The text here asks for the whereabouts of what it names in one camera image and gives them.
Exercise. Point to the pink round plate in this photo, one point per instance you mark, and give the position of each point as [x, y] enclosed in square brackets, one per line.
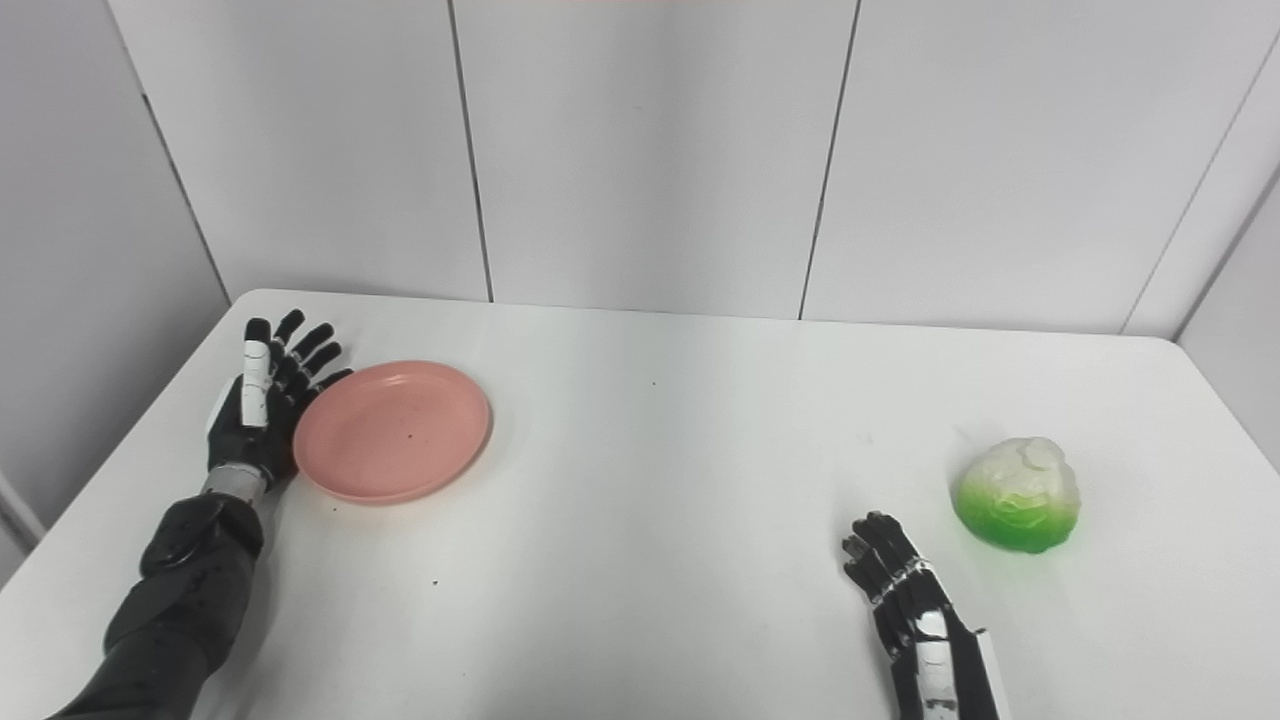
[392, 432]

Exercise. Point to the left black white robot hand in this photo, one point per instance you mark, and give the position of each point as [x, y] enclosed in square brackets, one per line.
[250, 410]

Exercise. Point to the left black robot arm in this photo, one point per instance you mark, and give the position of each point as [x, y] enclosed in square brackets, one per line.
[170, 610]

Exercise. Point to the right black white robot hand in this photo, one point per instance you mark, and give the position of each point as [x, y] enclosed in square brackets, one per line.
[925, 640]

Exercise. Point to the green white toy cabbage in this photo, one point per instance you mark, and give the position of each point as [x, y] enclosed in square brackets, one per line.
[1017, 495]

